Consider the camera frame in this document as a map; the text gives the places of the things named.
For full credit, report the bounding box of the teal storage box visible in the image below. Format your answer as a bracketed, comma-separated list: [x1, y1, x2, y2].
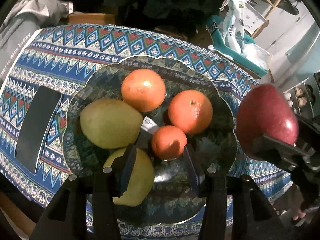
[206, 15, 268, 79]

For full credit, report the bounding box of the small tangerine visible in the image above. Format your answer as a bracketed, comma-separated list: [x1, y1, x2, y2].
[151, 126, 187, 160]

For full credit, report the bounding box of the dark glass fruit plate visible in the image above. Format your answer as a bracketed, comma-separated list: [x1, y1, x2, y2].
[62, 56, 237, 226]

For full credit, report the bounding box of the large orange front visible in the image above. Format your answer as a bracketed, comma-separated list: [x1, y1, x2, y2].
[121, 69, 166, 112]

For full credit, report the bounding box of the black hanging coat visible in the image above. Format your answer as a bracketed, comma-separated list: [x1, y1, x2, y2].
[104, 0, 224, 38]

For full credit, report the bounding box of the wooden drawer box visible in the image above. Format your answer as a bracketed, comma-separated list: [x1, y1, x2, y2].
[67, 13, 116, 25]

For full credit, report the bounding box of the large orange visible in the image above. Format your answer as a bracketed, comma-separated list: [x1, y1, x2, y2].
[121, 69, 166, 112]
[168, 90, 213, 135]

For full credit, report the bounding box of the red apple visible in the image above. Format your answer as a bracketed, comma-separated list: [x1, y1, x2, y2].
[236, 83, 299, 160]

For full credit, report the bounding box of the white rice bag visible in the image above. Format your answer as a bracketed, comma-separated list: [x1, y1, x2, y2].
[220, 0, 247, 43]

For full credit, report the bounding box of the clear plastic bag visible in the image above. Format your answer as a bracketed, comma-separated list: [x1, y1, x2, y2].
[242, 43, 272, 70]

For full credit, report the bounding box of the shoe rack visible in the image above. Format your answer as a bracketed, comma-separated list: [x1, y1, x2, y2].
[283, 72, 319, 120]

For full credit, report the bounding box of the black phone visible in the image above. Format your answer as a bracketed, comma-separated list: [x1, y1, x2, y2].
[15, 86, 62, 174]

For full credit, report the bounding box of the yellow pear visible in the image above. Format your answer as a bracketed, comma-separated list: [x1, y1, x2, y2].
[113, 149, 155, 207]
[80, 98, 143, 149]

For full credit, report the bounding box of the grey hanging bag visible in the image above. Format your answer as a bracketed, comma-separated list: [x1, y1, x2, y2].
[277, 0, 302, 16]

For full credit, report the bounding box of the right hand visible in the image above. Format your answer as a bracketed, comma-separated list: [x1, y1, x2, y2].
[292, 206, 308, 227]

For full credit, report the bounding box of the pile of grey clothes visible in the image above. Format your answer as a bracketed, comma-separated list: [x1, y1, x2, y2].
[0, 0, 73, 83]

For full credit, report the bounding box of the white patterned drawer box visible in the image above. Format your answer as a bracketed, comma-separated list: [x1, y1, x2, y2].
[244, 3, 266, 35]

